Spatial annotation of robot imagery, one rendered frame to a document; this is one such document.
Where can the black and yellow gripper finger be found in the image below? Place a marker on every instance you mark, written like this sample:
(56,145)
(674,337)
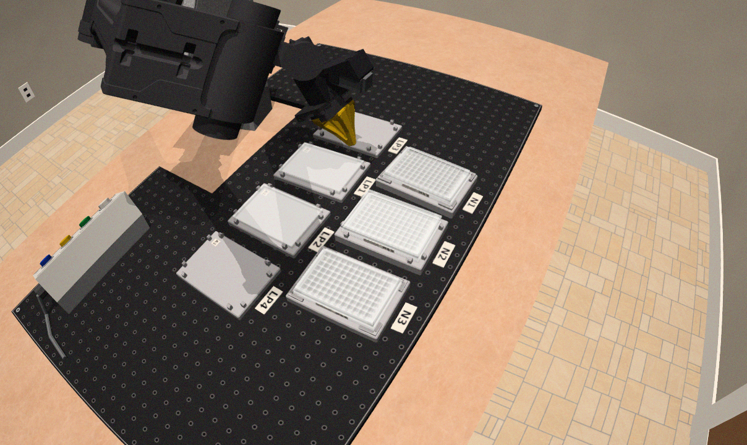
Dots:
(351,113)
(343,118)

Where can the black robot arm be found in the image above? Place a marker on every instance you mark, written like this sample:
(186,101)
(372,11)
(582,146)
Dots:
(233,56)

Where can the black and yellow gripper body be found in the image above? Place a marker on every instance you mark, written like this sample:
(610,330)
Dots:
(324,111)

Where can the grey control panel with coloured buttons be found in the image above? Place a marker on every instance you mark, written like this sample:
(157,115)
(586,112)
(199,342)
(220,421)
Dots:
(83,259)

